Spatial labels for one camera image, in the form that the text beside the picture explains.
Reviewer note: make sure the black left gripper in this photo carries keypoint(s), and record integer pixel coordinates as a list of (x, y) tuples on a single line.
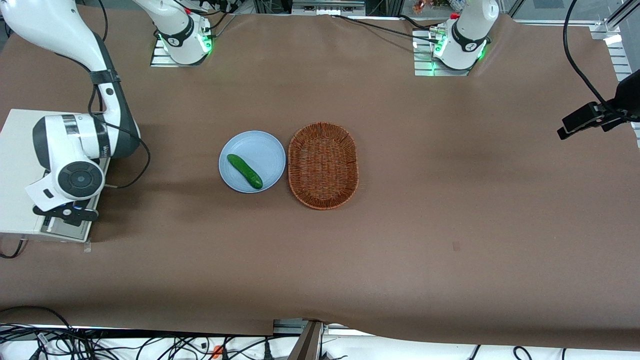
[(628, 96)]

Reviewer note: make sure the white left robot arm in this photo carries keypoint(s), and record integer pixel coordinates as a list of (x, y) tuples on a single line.
[(470, 30)]

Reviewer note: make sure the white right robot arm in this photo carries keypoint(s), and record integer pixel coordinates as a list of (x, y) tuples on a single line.
[(50, 25)]

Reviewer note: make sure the white toaster oven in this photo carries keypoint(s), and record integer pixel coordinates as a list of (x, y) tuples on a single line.
[(15, 150)]

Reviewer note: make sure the clear tape piece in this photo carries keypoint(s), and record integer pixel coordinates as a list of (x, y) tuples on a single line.
[(88, 246)]

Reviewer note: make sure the green cucumber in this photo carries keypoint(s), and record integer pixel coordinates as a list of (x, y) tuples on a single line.
[(245, 171)]

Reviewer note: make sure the light blue plate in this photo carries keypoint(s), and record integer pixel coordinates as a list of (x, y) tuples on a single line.
[(255, 150)]

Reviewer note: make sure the brown table cover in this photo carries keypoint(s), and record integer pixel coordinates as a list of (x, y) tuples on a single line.
[(400, 250)]

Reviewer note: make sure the brown wicker basket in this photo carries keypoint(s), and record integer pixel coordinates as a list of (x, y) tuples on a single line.
[(322, 165)]

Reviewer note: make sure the grey metal box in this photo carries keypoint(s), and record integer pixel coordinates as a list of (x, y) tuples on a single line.
[(325, 7)]

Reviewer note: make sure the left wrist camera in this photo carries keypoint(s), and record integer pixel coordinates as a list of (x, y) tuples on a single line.
[(580, 120)]

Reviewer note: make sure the dark metal post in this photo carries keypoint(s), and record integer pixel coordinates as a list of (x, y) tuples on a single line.
[(307, 345)]

